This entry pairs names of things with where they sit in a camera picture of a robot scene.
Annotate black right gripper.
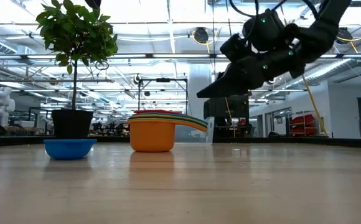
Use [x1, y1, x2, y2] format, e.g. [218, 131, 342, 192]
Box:
[196, 46, 306, 99]

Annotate red measuring cup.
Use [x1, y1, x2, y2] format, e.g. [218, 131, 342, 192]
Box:
[133, 109, 209, 125]

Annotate yellow measuring cup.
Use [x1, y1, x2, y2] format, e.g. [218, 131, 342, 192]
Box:
[128, 114, 209, 128]

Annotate orange measuring cup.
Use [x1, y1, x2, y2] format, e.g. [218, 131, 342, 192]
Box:
[126, 119, 209, 153]

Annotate small bright blue measuring cup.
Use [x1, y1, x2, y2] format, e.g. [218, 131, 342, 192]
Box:
[43, 139, 98, 161]

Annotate clear plastic basket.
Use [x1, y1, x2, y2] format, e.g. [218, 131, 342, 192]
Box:
[174, 116, 215, 144]

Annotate black cabinet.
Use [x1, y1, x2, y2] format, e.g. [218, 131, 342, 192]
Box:
[204, 95, 250, 138]

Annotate white building column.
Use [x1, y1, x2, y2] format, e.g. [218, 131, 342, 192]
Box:
[188, 64, 212, 121]

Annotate red bin rack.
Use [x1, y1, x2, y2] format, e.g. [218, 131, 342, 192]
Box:
[289, 114, 324, 137]

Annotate green leafy potted tree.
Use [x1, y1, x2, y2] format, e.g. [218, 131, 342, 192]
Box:
[35, 0, 119, 110]

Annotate black plant pot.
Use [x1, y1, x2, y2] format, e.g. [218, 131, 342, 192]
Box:
[51, 108, 94, 140]

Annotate white humanoid robot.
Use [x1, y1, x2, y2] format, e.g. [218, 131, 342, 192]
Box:
[0, 86, 16, 127]

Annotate black ceiling cable reel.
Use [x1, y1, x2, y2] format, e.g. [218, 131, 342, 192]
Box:
[337, 27, 353, 44]
[194, 27, 209, 44]

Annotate black aluminium table frame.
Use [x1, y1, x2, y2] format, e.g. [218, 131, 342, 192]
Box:
[0, 136, 361, 149]

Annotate black metal gantry frame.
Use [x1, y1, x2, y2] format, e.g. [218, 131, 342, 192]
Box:
[138, 78, 189, 119]

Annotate yellow hanging cable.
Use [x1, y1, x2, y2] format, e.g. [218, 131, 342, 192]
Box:
[301, 76, 329, 137]

